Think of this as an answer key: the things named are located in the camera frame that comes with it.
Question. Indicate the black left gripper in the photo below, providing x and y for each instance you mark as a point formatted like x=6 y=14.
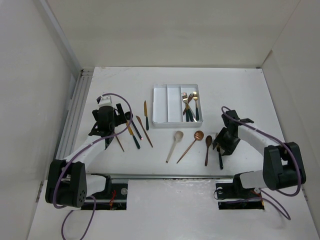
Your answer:
x=120 y=118

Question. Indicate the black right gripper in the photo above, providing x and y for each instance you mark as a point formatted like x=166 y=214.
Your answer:
x=229 y=148

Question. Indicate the gold knife green handle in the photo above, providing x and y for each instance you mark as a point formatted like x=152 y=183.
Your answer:
x=133 y=136
x=221 y=166
x=145 y=109

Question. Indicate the dark wooden spoon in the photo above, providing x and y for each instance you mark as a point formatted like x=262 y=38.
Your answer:
x=208 y=142

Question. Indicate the rose gold fork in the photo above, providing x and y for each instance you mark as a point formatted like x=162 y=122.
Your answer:
x=117 y=139

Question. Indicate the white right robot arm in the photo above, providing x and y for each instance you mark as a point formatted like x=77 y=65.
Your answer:
x=282 y=168

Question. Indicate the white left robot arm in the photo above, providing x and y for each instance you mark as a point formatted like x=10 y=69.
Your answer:
x=68 y=183

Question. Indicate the black spoon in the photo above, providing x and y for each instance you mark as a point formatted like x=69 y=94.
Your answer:
x=135 y=127

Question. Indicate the rose gold spoon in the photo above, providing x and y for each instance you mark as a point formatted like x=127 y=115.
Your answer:
x=198 y=136

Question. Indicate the rose gold knife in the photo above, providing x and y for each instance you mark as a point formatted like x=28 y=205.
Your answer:
x=145 y=133

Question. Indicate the light wooden spoon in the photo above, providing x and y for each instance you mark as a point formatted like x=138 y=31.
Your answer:
x=177 y=138

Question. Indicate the white three-compartment tray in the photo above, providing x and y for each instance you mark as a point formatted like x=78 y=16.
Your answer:
x=168 y=109

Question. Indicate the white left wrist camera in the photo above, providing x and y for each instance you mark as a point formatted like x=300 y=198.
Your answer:
x=104 y=100

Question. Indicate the aluminium rail left side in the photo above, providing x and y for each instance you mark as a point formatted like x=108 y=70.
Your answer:
x=73 y=112

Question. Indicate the aluminium rail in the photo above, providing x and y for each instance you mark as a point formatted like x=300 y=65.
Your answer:
x=73 y=112
x=157 y=176

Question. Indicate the gold knife green handle upright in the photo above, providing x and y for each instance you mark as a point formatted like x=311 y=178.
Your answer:
x=145 y=109

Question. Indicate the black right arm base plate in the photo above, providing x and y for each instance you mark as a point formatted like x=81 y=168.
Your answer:
x=232 y=198

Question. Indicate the aluminium rail front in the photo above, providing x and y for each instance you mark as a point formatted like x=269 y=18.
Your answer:
x=157 y=176

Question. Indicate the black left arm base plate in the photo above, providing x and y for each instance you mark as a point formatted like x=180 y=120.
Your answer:
x=114 y=196

